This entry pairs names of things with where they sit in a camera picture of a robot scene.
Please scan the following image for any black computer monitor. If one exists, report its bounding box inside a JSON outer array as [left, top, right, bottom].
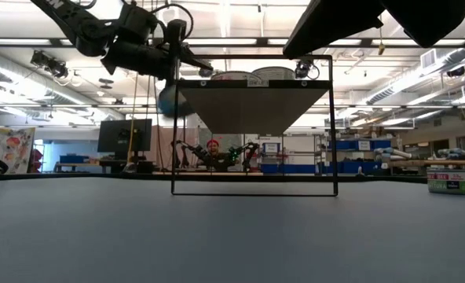
[[97, 118, 154, 155]]

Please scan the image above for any black overhead frame beam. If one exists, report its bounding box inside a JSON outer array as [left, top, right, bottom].
[[0, 37, 465, 49]]

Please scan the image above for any blue framed white sign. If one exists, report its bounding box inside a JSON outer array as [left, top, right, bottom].
[[261, 141, 282, 155]]

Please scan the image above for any long wooden bench top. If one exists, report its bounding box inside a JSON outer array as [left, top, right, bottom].
[[387, 159, 465, 168]]

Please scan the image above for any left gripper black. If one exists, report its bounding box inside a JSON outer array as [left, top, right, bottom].
[[101, 3, 214, 86]]

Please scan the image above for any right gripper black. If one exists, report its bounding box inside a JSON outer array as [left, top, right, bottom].
[[282, 0, 465, 60]]

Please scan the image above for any blue flat box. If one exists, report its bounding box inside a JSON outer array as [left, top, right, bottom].
[[58, 154, 90, 164]]

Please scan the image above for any black ceiling spotlight cluster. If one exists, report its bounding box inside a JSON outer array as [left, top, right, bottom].
[[30, 50, 69, 79]]

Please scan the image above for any yellow hanging connector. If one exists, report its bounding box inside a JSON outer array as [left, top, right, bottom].
[[376, 27, 386, 57]]

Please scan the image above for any person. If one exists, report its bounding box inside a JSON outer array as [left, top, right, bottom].
[[200, 138, 237, 173]]

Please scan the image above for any black ceiling dome device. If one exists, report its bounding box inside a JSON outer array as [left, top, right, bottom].
[[446, 65, 465, 79]]

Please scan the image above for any white air vent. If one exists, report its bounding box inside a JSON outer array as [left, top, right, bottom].
[[419, 48, 439, 70]]

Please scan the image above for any colourful painted poster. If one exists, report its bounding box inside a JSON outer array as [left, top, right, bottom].
[[0, 125, 36, 175]]

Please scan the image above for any black table frame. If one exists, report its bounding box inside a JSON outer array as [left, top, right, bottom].
[[0, 171, 430, 185]]

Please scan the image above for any wooden block platform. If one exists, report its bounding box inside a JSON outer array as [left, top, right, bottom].
[[170, 53, 339, 197]]

